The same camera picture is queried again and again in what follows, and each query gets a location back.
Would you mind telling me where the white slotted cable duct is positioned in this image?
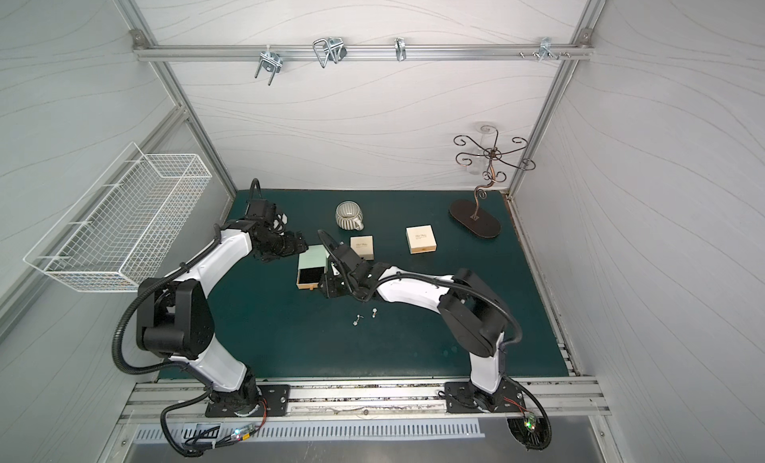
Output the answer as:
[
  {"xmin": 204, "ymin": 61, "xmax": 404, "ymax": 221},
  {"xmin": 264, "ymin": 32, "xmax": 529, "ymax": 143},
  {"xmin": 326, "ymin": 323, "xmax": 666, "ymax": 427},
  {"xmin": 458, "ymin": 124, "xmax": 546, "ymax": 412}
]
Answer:
[{"xmin": 133, "ymin": 418, "xmax": 485, "ymax": 444}]

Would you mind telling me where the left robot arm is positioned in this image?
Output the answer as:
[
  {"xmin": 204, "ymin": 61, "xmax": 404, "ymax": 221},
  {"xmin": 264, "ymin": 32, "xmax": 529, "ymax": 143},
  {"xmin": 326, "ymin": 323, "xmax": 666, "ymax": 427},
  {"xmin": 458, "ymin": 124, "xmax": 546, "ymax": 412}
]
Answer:
[{"xmin": 112, "ymin": 197, "xmax": 308, "ymax": 412}]

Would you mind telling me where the left black cable bundle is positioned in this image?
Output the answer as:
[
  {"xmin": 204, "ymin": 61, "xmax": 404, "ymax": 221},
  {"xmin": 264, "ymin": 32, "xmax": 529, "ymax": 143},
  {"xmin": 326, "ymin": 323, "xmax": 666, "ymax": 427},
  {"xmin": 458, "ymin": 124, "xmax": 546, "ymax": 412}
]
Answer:
[{"xmin": 159, "ymin": 390, "xmax": 270, "ymax": 459}]

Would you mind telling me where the mint green jewelry box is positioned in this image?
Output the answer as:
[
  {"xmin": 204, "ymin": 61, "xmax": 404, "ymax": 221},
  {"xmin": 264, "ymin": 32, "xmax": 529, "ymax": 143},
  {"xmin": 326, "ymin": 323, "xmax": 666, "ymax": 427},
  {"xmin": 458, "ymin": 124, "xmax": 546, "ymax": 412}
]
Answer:
[{"xmin": 296, "ymin": 245, "xmax": 329, "ymax": 290}]

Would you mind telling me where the grey ribbed ceramic cup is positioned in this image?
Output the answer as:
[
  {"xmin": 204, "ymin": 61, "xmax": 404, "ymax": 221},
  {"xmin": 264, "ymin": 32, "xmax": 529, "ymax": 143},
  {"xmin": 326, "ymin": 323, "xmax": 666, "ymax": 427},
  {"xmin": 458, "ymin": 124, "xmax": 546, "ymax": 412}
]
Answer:
[{"xmin": 335, "ymin": 201, "xmax": 365, "ymax": 231}]

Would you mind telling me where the small cream jewelry box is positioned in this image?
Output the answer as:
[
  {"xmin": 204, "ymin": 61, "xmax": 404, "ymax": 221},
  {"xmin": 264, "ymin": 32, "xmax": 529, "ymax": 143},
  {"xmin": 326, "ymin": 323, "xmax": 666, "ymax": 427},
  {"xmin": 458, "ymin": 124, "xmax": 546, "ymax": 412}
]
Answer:
[{"xmin": 350, "ymin": 236, "xmax": 375, "ymax": 261}]

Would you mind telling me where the metal clamp hook small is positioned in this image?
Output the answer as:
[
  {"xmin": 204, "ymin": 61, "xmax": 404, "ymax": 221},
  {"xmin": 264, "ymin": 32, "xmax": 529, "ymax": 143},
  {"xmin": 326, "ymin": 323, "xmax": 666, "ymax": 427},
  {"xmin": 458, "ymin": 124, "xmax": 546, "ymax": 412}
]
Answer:
[{"xmin": 394, "ymin": 38, "xmax": 406, "ymax": 63}]

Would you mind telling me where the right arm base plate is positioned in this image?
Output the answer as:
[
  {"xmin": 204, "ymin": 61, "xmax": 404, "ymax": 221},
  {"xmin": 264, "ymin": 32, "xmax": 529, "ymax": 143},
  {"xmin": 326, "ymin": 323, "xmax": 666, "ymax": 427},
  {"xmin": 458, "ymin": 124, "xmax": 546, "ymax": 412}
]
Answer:
[{"xmin": 437, "ymin": 379, "xmax": 527, "ymax": 414}]

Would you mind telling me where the dark green table mat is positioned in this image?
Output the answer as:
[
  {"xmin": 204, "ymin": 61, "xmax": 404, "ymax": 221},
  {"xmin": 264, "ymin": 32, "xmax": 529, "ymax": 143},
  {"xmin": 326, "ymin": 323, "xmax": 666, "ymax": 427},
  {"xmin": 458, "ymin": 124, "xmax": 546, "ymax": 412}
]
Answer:
[{"xmin": 208, "ymin": 189, "xmax": 568, "ymax": 379}]

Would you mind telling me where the white wire basket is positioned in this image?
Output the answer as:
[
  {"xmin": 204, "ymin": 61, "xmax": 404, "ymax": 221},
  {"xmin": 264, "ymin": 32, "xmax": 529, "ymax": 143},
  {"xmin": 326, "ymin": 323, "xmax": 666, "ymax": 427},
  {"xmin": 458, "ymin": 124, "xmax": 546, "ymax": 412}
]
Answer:
[{"xmin": 23, "ymin": 142, "xmax": 211, "ymax": 293}]

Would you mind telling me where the large cream jewelry box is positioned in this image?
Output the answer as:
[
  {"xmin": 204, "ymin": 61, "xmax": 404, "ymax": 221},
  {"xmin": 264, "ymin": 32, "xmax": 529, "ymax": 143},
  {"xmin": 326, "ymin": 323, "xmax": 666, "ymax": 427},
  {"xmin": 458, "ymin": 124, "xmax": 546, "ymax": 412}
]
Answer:
[{"xmin": 406, "ymin": 225, "xmax": 437, "ymax": 255}]

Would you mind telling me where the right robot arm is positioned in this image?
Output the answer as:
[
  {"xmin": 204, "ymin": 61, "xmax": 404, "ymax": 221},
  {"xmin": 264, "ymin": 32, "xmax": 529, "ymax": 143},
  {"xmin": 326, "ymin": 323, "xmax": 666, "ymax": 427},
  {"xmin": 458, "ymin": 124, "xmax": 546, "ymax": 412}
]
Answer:
[{"xmin": 318, "ymin": 230, "xmax": 523, "ymax": 397}]

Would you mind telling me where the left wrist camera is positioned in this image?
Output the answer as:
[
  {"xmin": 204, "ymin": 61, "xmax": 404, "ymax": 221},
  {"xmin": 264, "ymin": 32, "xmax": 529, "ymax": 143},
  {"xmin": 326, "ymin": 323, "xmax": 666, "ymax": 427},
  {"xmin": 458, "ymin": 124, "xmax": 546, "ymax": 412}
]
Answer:
[{"xmin": 245, "ymin": 199, "xmax": 277, "ymax": 227}]

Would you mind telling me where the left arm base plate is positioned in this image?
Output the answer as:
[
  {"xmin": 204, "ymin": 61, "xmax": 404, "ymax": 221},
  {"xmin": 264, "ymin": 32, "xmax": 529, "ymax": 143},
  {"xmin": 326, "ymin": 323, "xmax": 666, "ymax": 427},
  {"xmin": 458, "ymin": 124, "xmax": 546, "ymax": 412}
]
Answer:
[{"xmin": 204, "ymin": 385, "xmax": 291, "ymax": 418}]

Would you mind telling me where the metal clamp hook left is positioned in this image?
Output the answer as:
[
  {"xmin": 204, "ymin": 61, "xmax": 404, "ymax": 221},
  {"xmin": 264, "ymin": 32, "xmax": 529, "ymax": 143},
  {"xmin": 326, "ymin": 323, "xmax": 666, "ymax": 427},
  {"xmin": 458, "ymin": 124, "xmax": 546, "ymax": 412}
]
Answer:
[{"xmin": 254, "ymin": 48, "xmax": 283, "ymax": 86}]

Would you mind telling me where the black metal jewelry stand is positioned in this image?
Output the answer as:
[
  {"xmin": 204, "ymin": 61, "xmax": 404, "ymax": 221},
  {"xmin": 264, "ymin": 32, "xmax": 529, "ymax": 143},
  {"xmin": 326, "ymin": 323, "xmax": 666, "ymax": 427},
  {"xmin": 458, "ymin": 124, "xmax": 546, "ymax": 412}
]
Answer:
[{"xmin": 449, "ymin": 124, "xmax": 537, "ymax": 239}]

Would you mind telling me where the aluminium front rail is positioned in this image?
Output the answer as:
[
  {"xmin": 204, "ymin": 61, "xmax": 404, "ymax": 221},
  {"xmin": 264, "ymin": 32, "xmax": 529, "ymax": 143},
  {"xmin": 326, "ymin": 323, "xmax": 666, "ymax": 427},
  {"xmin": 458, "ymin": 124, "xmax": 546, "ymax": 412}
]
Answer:
[{"xmin": 118, "ymin": 377, "xmax": 612, "ymax": 423}]

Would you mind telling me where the aluminium crossbar rail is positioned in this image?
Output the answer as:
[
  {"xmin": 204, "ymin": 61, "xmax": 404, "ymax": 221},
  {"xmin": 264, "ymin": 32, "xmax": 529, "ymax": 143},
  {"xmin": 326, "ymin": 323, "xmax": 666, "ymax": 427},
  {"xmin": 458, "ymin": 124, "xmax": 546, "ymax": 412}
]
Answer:
[{"xmin": 133, "ymin": 42, "xmax": 595, "ymax": 63}]

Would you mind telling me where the right black cable loop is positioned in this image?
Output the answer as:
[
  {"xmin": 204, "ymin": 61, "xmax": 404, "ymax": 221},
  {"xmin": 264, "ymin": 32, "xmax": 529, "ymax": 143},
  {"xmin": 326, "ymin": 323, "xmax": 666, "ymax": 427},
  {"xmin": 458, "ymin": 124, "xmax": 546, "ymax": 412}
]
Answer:
[{"xmin": 506, "ymin": 375, "xmax": 554, "ymax": 452}]

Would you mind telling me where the metal clamp hook middle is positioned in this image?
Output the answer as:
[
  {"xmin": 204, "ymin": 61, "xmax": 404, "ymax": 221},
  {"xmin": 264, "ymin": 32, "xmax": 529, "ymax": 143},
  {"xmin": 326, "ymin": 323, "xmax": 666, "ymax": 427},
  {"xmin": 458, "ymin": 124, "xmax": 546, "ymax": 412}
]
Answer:
[{"xmin": 312, "ymin": 37, "xmax": 348, "ymax": 69}]

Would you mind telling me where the metal clamp hook right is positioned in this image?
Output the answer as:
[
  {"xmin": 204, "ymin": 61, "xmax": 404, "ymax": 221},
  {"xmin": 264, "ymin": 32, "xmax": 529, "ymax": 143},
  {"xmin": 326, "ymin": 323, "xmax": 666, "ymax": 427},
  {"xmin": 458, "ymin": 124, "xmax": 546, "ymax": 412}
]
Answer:
[{"xmin": 518, "ymin": 38, "xmax": 571, "ymax": 62}]

